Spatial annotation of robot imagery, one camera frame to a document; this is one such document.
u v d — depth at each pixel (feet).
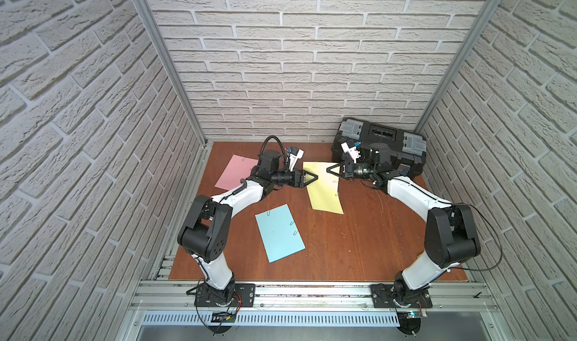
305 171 2.55
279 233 2.90
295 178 2.49
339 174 2.57
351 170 2.41
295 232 2.88
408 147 3.11
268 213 3.05
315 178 2.62
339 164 2.59
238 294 2.39
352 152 2.60
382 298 2.39
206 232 1.53
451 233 1.51
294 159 2.59
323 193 2.65
